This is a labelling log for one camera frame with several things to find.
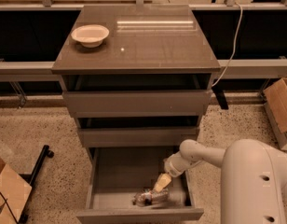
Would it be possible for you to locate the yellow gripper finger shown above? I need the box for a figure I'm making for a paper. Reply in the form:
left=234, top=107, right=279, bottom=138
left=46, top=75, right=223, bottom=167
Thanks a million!
left=153, top=174, right=171, bottom=192

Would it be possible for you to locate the clear plastic water bottle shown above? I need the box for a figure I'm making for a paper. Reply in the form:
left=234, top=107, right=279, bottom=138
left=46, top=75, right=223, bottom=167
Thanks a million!
left=132, top=189, right=170, bottom=207

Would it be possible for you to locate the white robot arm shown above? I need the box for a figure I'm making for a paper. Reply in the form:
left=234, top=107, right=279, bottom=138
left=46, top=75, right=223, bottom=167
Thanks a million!
left=154, top=139, right=287, bottom=224

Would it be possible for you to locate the grey bottom drawer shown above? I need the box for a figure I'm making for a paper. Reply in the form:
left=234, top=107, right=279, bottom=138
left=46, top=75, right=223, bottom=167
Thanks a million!
left=76, top=147, right=203, bottom=224

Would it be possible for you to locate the grey drawer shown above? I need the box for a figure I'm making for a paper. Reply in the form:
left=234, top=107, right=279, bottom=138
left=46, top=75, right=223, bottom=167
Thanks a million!
left=76, top=147, right=203, bottom=224
left=63, top=74, right=212, bottom=118
left=77, top=116, right=200, bottom=147

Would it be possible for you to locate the grey middle drawer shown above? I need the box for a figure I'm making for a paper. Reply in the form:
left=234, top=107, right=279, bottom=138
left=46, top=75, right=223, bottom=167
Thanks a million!
left=77, top=116, right=200, bottom=147

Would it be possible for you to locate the grey top drawer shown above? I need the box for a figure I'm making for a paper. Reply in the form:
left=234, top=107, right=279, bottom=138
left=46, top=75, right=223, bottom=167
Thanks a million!
left=63, top=74, right=212, bottom=118

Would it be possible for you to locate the grey drawer cabinet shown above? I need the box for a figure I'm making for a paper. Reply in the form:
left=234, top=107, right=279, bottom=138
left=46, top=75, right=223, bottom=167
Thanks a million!
left=51, top=5, right=222, bottom=161

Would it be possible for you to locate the black stand leg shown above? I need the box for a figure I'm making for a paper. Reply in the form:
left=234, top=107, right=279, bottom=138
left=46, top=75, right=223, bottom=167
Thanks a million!
left=18, top=145, right=55, bottom=224

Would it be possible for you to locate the cardboard box right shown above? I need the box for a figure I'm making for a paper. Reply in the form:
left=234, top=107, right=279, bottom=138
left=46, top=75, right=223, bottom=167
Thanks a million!
left=264, top=78, right=287, bottom=151

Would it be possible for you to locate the cardboard box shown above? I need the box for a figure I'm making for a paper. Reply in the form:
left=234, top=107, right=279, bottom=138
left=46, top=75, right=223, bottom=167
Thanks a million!
left=264, top=78, right=287, bottom=151
left=0, top=158, right=32, bottom=224

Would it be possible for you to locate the cardboard box left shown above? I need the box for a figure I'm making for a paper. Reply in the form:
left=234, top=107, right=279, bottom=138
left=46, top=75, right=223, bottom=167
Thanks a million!
left=0, top=158, right=32, bottom=224

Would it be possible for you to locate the white paper bowl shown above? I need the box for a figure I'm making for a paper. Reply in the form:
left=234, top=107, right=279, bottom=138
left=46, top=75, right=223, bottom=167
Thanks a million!
left=71, top=24, right=109, bottom=48

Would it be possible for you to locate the black cable left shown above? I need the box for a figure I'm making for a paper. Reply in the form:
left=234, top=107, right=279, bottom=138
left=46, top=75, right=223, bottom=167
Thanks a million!
left=0, top=184, right=20, bottom=224

